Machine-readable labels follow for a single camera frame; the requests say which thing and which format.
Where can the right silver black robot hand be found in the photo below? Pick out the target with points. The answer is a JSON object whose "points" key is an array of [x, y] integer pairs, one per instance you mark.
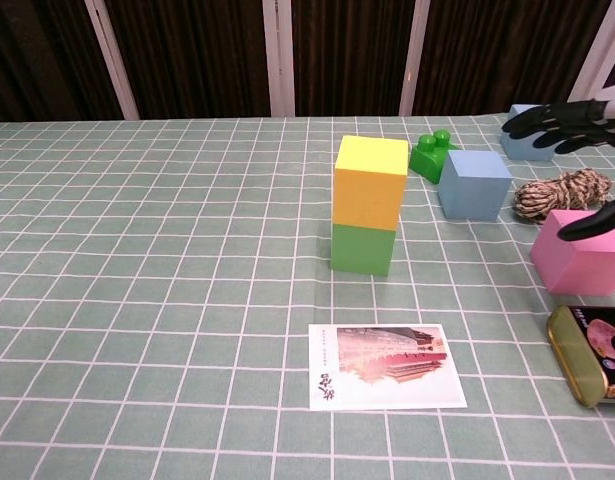
{"points": [[572, 122]]}

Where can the light blue foam cube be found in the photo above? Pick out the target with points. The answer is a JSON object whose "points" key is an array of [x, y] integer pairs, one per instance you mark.
{"points": [[527, 150], [472, 187]]}

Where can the pink foam cube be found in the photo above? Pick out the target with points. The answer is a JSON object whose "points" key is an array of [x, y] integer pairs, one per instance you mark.
{"points": [[577, 267]]}

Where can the green studded toy brick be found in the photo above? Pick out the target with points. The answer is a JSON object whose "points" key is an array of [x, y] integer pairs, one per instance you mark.
{"points": [[429, 160]]}

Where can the yellow foam cube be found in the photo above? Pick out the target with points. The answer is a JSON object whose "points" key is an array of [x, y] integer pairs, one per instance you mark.
{"points": [[369, 190]]}

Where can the black gold meat tin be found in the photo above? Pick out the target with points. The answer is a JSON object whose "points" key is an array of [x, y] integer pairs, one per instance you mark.
{"points": [[582, 355]]}

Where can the green foam cube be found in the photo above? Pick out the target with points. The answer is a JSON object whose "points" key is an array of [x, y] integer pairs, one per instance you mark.
{"points": [[362, 250]]}

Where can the white picture postcard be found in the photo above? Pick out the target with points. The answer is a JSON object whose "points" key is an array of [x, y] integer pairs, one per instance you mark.
{"points": [[387, 367]]}

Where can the dark brown curtain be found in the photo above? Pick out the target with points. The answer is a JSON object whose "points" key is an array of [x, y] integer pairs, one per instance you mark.
{"points": [[197, 50]]}

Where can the green checked tablecloth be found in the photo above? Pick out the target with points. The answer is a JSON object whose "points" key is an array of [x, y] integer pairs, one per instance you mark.
{"points": [[162, 300]]}

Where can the white frame post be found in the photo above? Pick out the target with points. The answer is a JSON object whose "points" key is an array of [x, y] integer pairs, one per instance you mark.
{"points": [[112, 60], [279, 55], [599, 50], [416, 55]]}

